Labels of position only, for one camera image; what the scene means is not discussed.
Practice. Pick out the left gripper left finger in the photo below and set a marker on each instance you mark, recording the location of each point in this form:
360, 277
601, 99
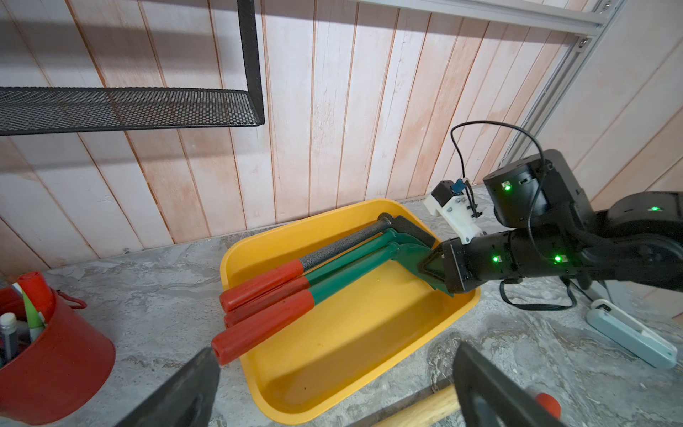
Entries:
185, 399

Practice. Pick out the black mesh wall basket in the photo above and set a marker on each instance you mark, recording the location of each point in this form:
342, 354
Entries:
40, 110

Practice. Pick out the grey speckled hoe red grip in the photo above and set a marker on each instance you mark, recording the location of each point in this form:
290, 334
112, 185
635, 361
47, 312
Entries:
278, 276

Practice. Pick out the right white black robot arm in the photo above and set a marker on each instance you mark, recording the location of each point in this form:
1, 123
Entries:
551, 230

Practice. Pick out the wooden handle pick hammer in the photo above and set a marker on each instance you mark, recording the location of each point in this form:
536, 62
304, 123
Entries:
425, 408

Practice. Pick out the pens in red bucket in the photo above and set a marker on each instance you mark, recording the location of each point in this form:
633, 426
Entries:
27, 307

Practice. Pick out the yellow plastic storage box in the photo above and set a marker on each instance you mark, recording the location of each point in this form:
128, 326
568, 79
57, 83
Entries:
352, 355

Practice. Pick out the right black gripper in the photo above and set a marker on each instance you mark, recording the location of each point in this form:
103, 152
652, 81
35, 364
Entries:
465, 267

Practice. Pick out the red metal pen bucket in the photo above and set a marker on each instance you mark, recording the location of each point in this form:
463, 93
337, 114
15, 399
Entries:
55, 376

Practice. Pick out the green hoe red grip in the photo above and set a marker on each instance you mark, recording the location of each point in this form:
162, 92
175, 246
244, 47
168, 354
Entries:
247, 334
310, 279

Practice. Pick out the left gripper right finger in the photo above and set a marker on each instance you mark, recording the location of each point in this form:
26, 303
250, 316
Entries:
489, 398

